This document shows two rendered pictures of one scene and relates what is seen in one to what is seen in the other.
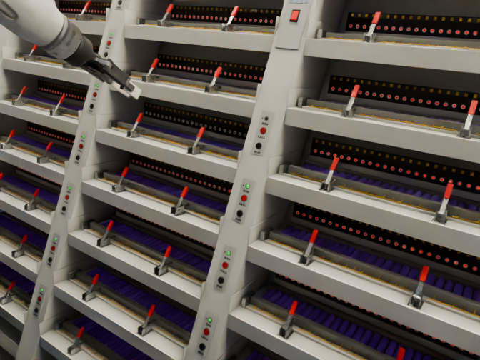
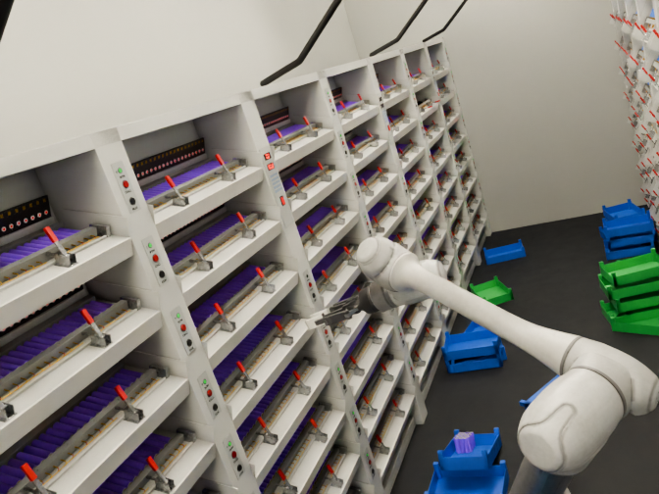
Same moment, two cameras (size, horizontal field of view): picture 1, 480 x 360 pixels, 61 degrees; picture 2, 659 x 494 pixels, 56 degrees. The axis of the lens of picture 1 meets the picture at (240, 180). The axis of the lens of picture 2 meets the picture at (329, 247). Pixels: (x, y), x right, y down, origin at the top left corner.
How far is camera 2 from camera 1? 251 cm
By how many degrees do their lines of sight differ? 94
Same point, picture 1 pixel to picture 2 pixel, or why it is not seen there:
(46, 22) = not seen: hidden behind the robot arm
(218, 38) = (256, 244)
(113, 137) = (248, 405)
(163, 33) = (220, 272)
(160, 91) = (250, 322)
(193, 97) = (271, 303)
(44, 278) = not seen: outside the picture
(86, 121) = (219, 428)
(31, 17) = not seen: hidden behind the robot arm
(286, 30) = (284, 213)
